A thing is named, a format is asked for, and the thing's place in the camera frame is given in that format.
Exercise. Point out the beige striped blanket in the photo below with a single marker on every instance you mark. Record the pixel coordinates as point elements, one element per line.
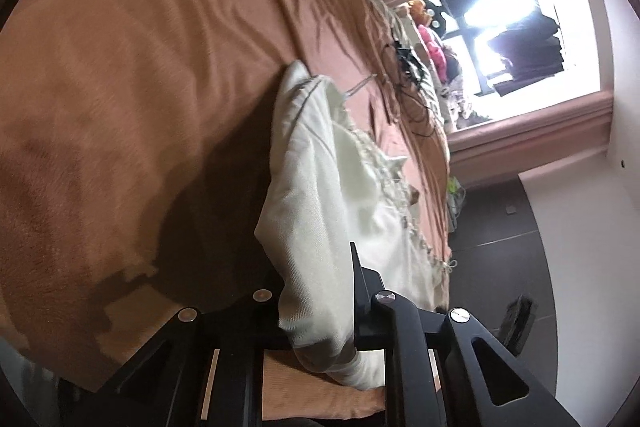
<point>404,20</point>

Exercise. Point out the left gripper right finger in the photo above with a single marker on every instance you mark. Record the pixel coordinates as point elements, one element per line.
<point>447,369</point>

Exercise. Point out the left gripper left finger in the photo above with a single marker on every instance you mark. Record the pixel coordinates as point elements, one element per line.
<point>199,369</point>

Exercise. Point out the cream white large garment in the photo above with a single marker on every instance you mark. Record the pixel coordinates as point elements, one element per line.
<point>336,197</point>

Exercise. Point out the pink curtain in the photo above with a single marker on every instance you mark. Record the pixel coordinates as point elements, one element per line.
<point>500,149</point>

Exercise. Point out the orange brown bed sheet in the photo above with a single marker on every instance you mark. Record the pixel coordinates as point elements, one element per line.
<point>135,140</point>

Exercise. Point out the white bedside drawer cabinet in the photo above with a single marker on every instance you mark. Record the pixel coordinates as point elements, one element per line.
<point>455,200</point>

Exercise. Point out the dark hanging clothes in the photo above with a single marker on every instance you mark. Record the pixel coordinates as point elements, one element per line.
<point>529,50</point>

